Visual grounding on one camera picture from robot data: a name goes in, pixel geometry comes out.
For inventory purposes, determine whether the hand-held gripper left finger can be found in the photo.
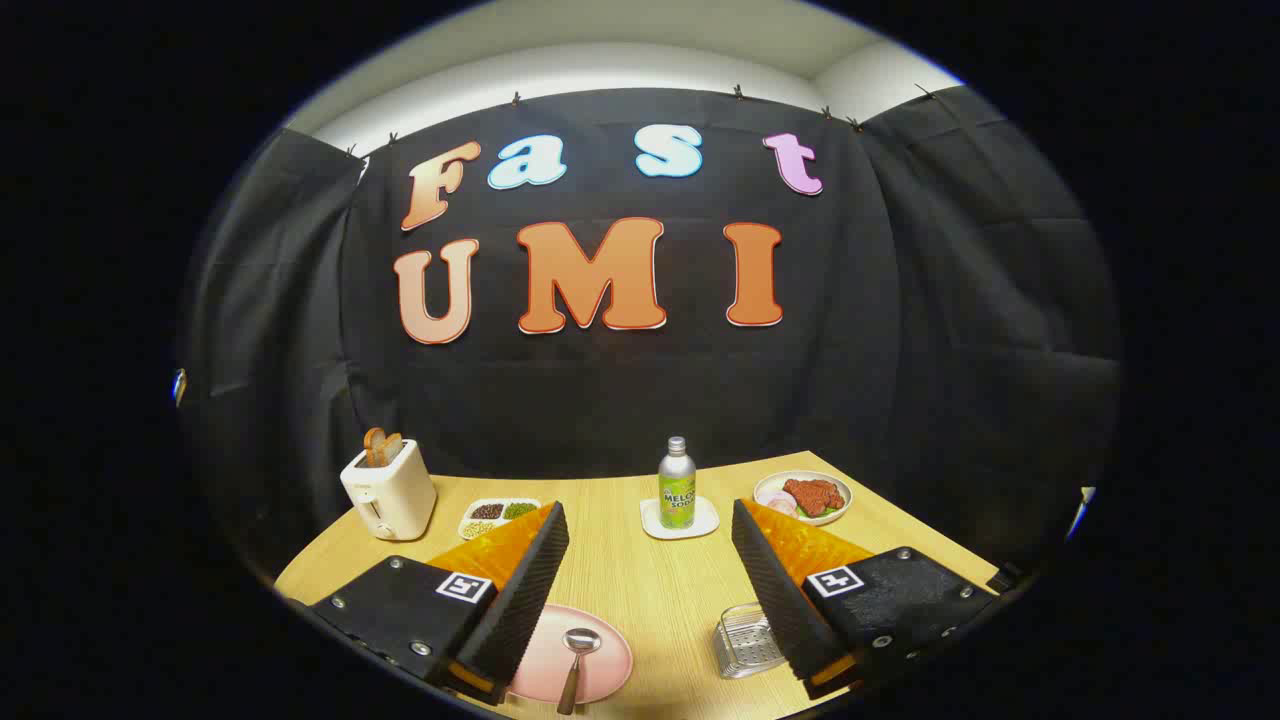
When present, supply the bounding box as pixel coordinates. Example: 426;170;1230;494
308;502;571;706

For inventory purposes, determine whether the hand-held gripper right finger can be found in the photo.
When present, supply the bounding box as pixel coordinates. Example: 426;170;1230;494
731;498;1001;701

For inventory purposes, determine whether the metal spoon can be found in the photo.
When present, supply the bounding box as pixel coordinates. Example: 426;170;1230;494
557;627;603;715

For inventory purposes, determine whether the white divided tray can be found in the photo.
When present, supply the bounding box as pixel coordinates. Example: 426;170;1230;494
458;498;543;541

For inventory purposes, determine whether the white square coaster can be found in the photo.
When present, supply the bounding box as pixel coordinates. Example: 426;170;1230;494
640;496;720;541

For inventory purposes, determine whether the red meat piece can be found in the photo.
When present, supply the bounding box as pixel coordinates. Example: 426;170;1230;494
782;479;844;518

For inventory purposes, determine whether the pink plate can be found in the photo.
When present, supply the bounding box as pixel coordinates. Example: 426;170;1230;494
507;603;634;705

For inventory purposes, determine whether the white food bowl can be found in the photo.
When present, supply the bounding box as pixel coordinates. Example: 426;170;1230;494
753;471;853;527

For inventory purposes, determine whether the green soda bottle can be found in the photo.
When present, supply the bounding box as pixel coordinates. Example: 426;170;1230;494
658;436;697;531

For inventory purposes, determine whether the cream toaster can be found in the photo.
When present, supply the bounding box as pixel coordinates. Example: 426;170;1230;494
340;440;438;542

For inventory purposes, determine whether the metal wire basket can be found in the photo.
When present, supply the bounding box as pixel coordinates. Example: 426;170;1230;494
712;603;788;681

